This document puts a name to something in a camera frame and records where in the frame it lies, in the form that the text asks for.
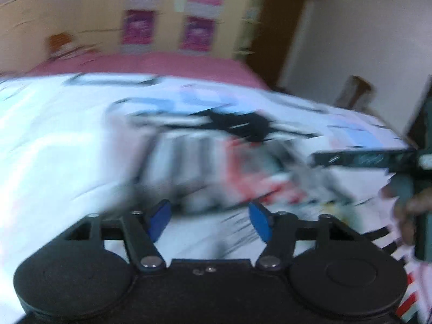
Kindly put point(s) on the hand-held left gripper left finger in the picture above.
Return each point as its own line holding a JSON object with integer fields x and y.
{"x": 159, "y": 217}

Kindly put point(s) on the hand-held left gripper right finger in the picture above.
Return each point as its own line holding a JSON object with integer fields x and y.
{"x": 260, "y": 219}

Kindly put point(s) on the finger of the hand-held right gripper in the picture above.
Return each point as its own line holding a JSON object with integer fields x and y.
{"x": 354, "y": 159}

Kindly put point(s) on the striped small garment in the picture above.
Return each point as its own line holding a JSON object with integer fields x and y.
{"x": 216, "y": 162}

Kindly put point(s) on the person's right hand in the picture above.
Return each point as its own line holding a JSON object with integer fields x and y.
{"x": 405, "y": 216}

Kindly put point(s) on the brown wooden chair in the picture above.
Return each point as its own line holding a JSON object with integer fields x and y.
{"x": 354, "y": 91}

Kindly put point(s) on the printed white blue blanket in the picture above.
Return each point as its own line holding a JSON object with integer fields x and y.
{"x": 50, "y": 148}

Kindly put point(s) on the red white striped cloth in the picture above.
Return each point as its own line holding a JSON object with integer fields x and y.
{"x": 410, "y": 290}

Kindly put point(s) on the brown wooden door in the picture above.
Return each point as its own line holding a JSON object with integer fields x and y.
{"x": 276, "y": 33}

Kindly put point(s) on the pink bedsheet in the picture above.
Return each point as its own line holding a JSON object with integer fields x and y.
{"x": 152, "y": 64}

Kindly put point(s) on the yellow wardrobe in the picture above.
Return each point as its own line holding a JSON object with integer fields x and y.
{"x": 172, "y": 23}

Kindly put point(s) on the orange stuffed toy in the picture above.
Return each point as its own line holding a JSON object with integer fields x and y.
{"x": 62, "y": 42}

